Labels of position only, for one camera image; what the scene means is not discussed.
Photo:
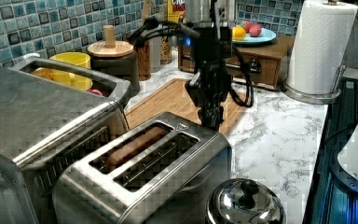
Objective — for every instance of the clear jar with lid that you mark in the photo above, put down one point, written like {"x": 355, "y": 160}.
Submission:
{"x": 165, "y": 51}

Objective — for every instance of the white paper towel roll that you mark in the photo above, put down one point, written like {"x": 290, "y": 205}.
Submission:
{"x": 322, "y": 35}

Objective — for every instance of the toast slice in toaster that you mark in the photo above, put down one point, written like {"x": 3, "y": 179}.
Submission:
{"x": 135, "y": 145}

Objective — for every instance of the bamboo cutting board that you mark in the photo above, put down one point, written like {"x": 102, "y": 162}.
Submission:
{"x": 172, "y": 97}

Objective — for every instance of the brown wooden utensil holder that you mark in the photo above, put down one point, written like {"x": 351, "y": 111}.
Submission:
{"x": 143, "y": 57}

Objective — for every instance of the steel pot lid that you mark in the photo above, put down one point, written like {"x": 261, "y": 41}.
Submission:
{"x": 244, "y": 201}

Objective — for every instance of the red toy strawberry lower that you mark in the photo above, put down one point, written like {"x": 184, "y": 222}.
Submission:
{"x": 246, "y": 25}

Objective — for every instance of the steel paper towel holder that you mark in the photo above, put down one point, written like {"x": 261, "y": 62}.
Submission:
{"x": 317, "y": 98}

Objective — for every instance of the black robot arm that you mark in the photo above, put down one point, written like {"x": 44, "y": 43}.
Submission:
{"x": 208, "y": 19}

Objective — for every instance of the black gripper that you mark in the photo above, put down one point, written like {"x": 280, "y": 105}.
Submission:
{"x": 208, "y": 89}

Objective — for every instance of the light blue plate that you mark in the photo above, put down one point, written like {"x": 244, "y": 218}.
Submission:
{"x": 265, "y": 36}

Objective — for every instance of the yellow cereal box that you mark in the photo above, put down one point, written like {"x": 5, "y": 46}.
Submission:
{"x": 175, "y": 8}

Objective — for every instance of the red toy strawberry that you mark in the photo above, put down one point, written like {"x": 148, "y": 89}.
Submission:
{"x": 255, "y": 30}
{"x": 246, "y": 25}

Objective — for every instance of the frosted plastic cup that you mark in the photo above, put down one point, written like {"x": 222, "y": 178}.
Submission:
{"x": 155, "y": 50}

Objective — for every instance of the dark canister with bamboo lid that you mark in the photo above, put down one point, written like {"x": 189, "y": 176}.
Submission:
{"x": 115, "y": 57}

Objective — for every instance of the silver toaster oven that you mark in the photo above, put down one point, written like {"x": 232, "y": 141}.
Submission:
{"x": 51, "y": 115}

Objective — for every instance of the wooden drawer box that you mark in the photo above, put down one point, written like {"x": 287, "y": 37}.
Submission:
{"x": 269, "y": 62}

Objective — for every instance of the wooden spoon handle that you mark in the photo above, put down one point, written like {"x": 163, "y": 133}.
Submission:
{"x": 146, "y": 10}

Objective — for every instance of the silver two-slot toaster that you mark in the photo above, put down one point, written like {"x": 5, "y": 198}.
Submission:
{"x": 168, "y": 183}

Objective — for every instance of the red toy strawberry upper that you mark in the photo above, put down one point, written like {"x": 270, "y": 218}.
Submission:
{"x": 255, "y": 30}

